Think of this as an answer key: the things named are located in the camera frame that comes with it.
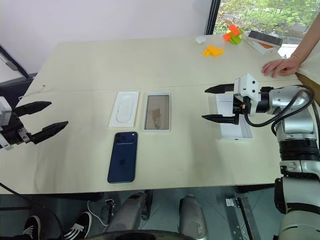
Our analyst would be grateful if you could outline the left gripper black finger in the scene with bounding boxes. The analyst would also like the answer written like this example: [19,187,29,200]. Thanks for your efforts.
[14,100,53,118]
[31,120,69,145]

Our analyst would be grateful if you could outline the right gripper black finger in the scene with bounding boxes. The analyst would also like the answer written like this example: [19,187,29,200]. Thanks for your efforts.
[201,114,237,125]
[204,83,236,95]

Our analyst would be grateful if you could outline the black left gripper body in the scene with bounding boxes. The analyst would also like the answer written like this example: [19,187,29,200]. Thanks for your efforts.
[0,111,35,149]

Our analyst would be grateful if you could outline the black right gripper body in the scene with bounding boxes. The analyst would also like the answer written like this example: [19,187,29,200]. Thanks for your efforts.
[232,94,252,125]

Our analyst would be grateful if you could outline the white box tray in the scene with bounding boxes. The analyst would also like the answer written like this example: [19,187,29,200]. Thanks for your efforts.
[215,93,254,141]

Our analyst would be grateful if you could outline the white phone box base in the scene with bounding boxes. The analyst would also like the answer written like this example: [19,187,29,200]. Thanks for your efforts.
[142,91,172,132]

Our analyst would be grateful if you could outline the dark blue smartphone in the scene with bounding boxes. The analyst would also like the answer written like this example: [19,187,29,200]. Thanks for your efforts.
[107,131,139,185]

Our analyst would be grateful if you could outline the white box with orange inside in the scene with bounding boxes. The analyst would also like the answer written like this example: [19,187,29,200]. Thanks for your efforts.
[241,36,280,56]

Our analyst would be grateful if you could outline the white-framed black rectangular device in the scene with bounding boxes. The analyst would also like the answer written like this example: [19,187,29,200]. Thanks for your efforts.
[246,30,284,48]

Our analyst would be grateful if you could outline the person's bare hand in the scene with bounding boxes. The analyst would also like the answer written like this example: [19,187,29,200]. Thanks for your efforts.
[261,55,301,78]

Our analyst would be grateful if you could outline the yellow toy block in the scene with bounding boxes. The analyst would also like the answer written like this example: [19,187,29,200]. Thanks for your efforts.
[202,44,224,59]

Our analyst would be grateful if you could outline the green toy block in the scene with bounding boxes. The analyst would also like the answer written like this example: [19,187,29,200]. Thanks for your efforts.
[229,33,243,46]

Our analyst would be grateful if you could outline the orange green toy blocks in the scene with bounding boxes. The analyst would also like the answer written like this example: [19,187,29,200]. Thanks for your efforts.
[222,23,244,41]

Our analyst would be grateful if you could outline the white insert tray with oval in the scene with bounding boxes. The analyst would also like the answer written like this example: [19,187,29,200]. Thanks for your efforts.
[108,91,140,129]

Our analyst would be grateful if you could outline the person's cream garment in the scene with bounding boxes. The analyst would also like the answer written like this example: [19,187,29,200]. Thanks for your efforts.
[295,41,320,86]

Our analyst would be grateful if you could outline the black sneaker with white stripes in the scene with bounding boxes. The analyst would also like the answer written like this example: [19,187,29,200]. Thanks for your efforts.
[21,215,42,240]
[63,211,93,240]

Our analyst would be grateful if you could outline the perforated metal table leg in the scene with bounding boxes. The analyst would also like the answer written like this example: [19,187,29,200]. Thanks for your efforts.
[224,196,261,240]

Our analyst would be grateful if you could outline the silver rounded robot leg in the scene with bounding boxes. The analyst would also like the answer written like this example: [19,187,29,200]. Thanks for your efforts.
[106,191,149,234]
[179,194,210,240]

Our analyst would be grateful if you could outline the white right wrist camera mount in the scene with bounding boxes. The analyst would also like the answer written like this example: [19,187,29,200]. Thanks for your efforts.
[233,73,262,118]

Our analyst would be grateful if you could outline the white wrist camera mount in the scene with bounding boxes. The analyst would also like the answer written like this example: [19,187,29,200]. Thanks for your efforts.
[233,73,262,118]
[0,96,14,151]

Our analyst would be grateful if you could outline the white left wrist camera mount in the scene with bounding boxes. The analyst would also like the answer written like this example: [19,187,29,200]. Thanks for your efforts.
[0,96,14,151]

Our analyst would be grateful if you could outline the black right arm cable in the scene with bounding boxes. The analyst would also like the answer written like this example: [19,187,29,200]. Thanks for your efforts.
[243,84,316,128]

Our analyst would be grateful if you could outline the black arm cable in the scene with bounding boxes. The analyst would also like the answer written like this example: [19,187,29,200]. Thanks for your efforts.
[243,84,316,128]
[0,182,62,240]

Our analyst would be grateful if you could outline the thin white cable on table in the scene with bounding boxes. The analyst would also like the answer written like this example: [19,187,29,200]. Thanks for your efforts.
[18,84,47,101]

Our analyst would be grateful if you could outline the black stand frame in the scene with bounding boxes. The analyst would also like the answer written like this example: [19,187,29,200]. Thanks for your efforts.
[0,44,39,101]

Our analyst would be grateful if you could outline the black window frame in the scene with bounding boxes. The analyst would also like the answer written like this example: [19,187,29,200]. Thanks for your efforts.
[204,0,221,36]

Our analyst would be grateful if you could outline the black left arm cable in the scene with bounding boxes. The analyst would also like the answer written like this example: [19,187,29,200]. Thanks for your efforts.
[0,182,62,240]

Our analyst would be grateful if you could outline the small metal table bracket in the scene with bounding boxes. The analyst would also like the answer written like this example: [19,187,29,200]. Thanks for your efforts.
[104,198,116,216]

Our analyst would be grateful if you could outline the white cable on floor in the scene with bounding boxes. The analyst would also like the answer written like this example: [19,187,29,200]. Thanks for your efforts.
[87,199,109,228]

